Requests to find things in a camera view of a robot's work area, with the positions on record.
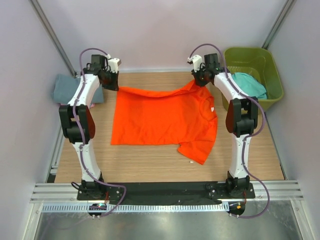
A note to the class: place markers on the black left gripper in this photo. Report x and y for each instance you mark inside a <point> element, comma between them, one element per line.
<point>114,86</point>

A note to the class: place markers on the green plastic bin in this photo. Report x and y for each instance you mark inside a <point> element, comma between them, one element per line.
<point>254,71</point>

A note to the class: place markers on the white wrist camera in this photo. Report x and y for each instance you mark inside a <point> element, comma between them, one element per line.
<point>113,64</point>
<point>196,61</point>

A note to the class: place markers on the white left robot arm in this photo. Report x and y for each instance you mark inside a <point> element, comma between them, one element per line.
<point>78,125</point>

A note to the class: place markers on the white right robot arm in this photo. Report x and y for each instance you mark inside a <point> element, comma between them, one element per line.
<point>241,121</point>

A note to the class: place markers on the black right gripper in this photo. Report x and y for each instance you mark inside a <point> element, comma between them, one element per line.
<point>198,83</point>

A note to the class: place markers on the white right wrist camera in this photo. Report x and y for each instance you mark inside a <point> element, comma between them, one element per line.
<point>196,61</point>

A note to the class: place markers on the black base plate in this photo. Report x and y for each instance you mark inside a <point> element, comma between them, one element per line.
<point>161,193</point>

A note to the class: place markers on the aluminium frame rail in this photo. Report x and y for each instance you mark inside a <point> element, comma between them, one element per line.
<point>271,189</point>

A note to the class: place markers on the grey-blue folded t-shirt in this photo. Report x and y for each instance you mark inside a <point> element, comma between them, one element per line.
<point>65,88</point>

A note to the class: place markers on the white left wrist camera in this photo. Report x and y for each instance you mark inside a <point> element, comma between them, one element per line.
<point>113,64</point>

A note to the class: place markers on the teal t-shirt in bin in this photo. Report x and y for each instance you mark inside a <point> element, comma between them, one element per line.
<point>250,85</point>

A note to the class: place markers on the slotted cable duct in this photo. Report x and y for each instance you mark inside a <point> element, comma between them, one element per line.
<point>89,207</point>

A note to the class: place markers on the orange t-shirt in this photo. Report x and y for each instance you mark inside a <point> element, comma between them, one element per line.
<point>185,117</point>

